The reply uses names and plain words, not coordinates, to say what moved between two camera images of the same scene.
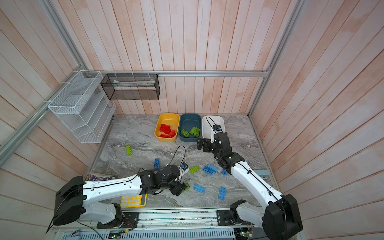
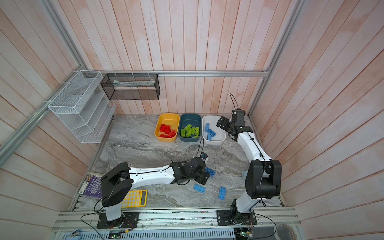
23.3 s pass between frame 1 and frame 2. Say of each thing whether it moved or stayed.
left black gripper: moved
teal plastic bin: stayed
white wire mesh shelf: stayed
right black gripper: moved
